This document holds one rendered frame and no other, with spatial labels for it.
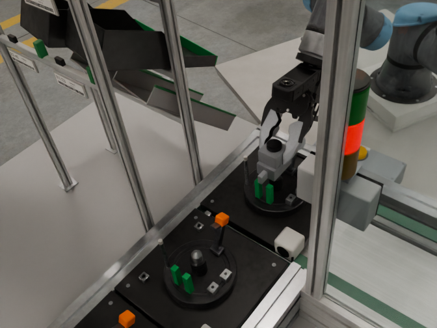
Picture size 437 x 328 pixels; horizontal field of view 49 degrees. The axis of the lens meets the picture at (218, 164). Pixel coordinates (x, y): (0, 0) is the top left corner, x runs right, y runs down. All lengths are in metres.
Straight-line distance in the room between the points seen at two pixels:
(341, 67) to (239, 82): 1.03
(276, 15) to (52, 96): 1.69
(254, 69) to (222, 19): 2.13
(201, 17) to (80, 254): 2.82
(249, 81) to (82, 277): 0.81
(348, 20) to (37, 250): 0.93
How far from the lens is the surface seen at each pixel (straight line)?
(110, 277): 0.99
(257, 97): 1.48
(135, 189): 0.98
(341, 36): 0.52
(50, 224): 1.26
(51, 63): 0.93
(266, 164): 0.95
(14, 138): 3.04
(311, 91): 0.97
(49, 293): 1.14
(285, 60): 1.64
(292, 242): 0.95
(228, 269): 0.92
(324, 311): 0.94
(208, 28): 3.61
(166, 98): 0.99
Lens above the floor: 1.76
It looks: 45 degrees down
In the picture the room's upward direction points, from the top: 7 degrees counter-clockwise
